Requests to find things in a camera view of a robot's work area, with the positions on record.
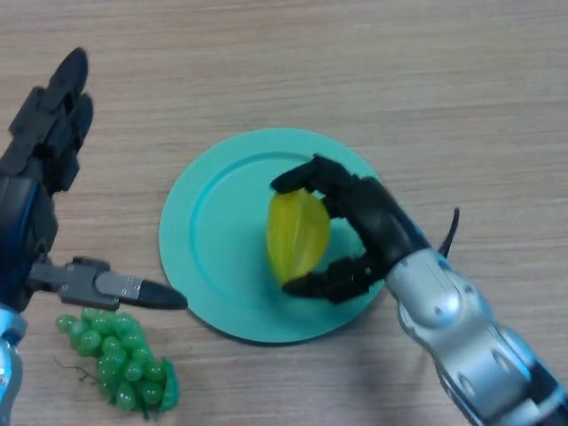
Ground green grape bunch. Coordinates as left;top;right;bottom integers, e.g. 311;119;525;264
53;307;180;421

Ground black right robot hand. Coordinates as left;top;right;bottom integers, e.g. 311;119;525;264
269;154;434;305

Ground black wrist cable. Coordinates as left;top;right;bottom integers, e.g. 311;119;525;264
437;207;461;258

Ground green round plate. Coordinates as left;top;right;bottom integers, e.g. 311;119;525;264
158;128;391;345

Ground yellow starfruit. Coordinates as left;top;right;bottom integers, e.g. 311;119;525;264
265;186;332;285

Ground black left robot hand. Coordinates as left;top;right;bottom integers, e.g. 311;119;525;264
0;47;188;312

